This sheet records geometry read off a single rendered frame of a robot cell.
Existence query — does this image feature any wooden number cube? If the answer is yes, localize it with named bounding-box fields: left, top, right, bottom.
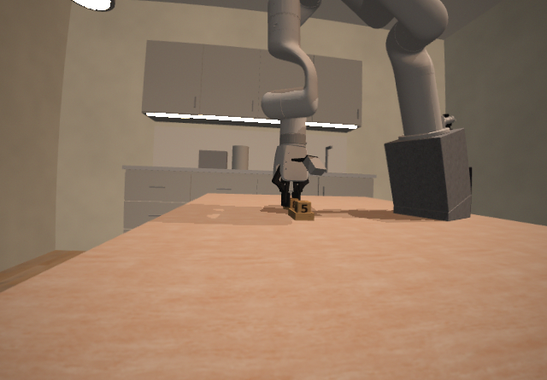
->
left=283, top=198, right=298, bottom=210
left=294, top=201, right=311, bottom=213

